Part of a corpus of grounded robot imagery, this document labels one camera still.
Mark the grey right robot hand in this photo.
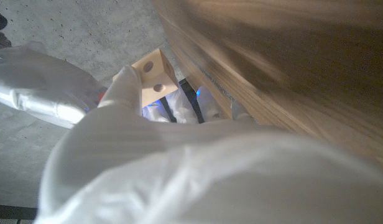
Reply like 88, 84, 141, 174
0, 42, 108, 130

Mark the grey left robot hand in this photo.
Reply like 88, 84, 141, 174
34, 65, 383, 224

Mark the wooden block with holes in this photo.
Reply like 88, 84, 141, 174
112, 48, 179, 108

